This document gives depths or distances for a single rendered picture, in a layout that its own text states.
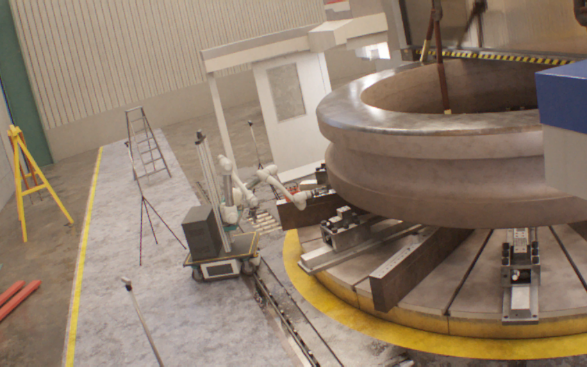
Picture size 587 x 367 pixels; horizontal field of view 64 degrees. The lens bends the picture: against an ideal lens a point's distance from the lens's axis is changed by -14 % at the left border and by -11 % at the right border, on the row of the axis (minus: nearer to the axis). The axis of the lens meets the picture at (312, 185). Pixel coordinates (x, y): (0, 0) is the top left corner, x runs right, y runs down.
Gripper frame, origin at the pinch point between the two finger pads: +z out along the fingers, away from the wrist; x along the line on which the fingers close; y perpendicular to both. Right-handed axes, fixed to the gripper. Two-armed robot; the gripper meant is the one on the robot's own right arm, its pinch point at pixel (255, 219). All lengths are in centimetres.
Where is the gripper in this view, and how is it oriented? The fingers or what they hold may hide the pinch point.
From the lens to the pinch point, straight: 645.8
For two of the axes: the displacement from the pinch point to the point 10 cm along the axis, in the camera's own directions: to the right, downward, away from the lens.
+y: -9.8, 1.8, 0.9
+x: -0.2, 3.4, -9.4
